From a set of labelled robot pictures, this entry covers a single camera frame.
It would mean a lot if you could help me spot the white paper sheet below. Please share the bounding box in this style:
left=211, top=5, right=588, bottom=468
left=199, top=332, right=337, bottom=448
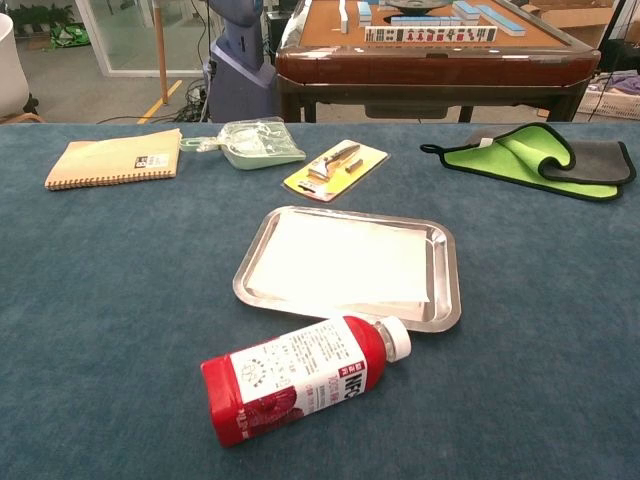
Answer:
left=244, top=212, right=434, bottom=306

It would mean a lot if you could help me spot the blue mobile robot base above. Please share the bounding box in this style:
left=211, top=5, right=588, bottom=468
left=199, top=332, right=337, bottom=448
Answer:
left=203, top=0, right=279, bottom=124

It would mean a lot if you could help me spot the silver metal tray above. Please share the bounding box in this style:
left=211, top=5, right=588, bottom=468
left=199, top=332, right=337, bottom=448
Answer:
left=232, top=205, right=462, bottom=334

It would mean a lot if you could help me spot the razor in yellow blister pack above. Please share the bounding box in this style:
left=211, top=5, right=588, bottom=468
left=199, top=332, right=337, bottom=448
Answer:
left=282, top=140, right=391, bottom=203

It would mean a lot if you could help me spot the green dustpan in plastic bag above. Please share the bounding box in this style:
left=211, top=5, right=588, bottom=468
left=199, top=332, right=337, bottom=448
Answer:
left=178, top=116, right=307, bottom=172

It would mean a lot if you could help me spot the red juice bottle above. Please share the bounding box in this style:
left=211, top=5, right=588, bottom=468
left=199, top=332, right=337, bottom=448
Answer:
left=200, top=314, right=413, bottom=449

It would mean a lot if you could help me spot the green and grey microfiber cloth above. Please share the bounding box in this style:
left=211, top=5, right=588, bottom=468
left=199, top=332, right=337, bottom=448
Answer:
left=419, top=122, right=638, bottom=203

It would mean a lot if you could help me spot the brown mahjong table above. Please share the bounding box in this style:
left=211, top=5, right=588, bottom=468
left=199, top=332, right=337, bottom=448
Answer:
left=274, top=0, right=602, bottom=124

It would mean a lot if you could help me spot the blue felt table mat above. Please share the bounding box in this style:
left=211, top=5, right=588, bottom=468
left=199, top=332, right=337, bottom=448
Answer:
left=0, top=121, right=640, bottom=480

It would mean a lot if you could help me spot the tan spiral notebook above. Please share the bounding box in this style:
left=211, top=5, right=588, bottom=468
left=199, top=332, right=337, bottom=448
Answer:
left=43, top=127, right=183, bottom=192

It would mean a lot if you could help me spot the face-up mahjong tile row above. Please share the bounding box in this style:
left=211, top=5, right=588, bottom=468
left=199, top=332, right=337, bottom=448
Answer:
left=364, top=24, right=499, bottom=45

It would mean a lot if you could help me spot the blue mahjong tile row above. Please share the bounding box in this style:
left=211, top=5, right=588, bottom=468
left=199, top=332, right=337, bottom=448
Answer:
left=474, top=3, right=528, bottom=37
left=389, top=14, right=464, bottom=27
left=451, top=0, right=483, bottom=24

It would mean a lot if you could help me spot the wooden pole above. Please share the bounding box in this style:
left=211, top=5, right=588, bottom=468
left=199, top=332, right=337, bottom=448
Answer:
left=152, top=0, right=170, bottom=105

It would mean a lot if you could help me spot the green bag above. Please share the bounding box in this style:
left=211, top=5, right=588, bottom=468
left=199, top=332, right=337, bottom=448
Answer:
left=48, top=23, right=92, bottom=50

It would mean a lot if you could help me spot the white plastic basket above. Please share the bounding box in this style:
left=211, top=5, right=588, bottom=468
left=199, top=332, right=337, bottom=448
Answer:
left=577, top=74, right=640, bottom=121

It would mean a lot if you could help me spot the black floor cable tangle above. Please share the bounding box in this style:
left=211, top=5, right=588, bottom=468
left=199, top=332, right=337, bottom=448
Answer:
left=172, top=77, right=211, bottom=124

